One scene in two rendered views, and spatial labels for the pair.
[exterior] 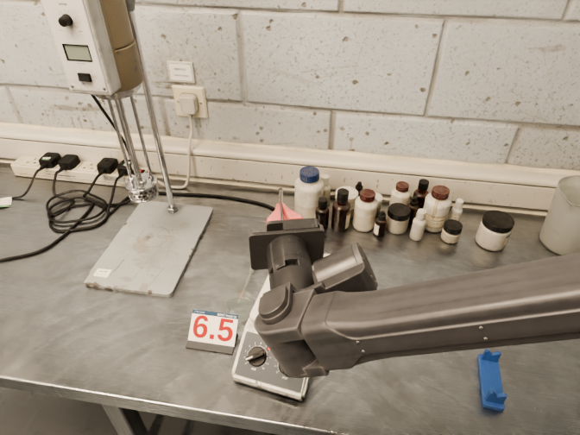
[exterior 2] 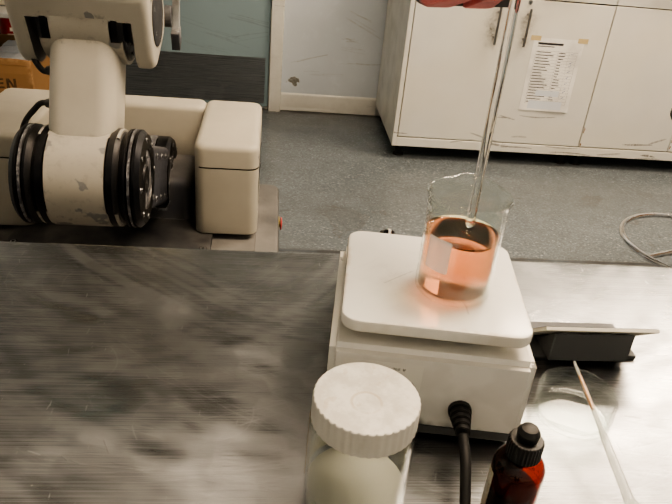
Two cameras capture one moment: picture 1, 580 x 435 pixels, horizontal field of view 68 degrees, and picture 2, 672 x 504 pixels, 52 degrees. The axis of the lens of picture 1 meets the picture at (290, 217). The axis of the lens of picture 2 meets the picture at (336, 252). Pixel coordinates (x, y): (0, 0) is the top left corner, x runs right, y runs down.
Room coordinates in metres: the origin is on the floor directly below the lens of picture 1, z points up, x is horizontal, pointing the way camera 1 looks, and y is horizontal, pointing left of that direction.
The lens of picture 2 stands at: (0.87, -0.18, 1.08)
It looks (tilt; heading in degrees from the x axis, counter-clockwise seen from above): 29 degrees down; 164
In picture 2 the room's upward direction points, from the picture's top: 6 degrees clockwise
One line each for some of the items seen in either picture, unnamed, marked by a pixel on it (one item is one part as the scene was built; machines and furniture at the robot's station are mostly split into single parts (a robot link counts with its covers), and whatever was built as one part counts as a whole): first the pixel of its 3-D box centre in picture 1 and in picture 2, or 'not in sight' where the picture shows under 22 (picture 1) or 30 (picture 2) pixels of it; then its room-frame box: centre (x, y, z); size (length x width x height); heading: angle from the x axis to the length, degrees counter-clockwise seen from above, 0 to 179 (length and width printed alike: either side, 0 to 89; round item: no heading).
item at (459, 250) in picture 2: not in sight; (461, 238); (0.52, 0.01, 0.87); 0.06 x 0.05 x 0.08; 150
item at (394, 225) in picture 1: (397, 218); not in sight; (0.81, -0.26, 0.78); 0.05 x 0.05 x 0.06
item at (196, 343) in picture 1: (212, 330); (581, 327); (0.49, 0.15, 0.77); 0.09 x 0.06 x 0.04; 81
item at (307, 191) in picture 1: (308, 192); not in sight; (0.87, -0.05, 0.81); 0.07 x 0.07 x 0.13
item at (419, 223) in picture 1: (419, 223); not in sight; (0.78, -0.30, 0.79); 0.03 x 0.03 x 0.08
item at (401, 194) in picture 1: (400, 198); not in sight; (0.87, -0.28, 0.79); 0.05 x 0.05 x 0.09
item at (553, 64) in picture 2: not in sight; (551, 75); (-1.62, 1.40, 0.40); 0.24 x 0.01 x 0.30; 81
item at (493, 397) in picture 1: (492, 377); not in sight; (0.40, -0.35, 0.77); 0.10 x 0.03 x 0.04; 166
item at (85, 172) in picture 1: (80, 171); not in sight; (1.03, 0.60, 0.77); 0.40 x 0.06 x 0.04; 81
